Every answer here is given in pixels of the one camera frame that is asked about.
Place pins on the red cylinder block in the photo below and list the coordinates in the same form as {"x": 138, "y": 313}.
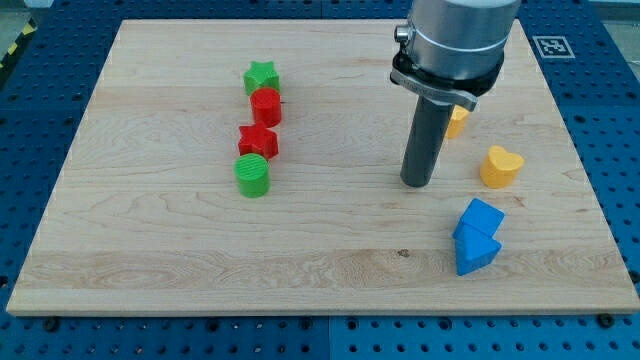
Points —
{"x": 266, "y": 106}

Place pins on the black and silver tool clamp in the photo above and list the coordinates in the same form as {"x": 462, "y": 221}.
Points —
{"x": 464, "y": 93}

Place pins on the red star block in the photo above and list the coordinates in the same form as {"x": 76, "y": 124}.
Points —
{"x": 258, "y": 139}

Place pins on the green cylinder block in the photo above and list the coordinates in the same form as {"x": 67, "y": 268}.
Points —
{"x": 252, "y": 175}

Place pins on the yellow block behind rod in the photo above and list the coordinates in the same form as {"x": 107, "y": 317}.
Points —
{"x": 457, "y": 123}

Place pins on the yellow heart block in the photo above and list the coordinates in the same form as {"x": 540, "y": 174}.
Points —
{"x": 500, "y": 168}

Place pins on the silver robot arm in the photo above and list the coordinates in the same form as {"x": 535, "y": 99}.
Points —
{"x": 450, "y": 53}

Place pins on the wooden board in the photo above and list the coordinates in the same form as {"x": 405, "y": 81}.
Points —
{"x": 146, "y": 218}

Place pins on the green star block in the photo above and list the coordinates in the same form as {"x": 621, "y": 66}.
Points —
{"x": 260, "y": 75}

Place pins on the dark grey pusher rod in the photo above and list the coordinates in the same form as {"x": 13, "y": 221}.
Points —
{"x": 426, "y": 137}

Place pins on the white fiducial marker tag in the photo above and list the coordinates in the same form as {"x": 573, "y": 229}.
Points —
{"x": 553, "y": 47}

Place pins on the blue cube block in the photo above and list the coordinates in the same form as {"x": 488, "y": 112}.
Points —
{"x": 481, "y": 216}

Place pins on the blue triangle block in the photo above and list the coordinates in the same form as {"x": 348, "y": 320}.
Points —
{"x": 474, "y": 249}

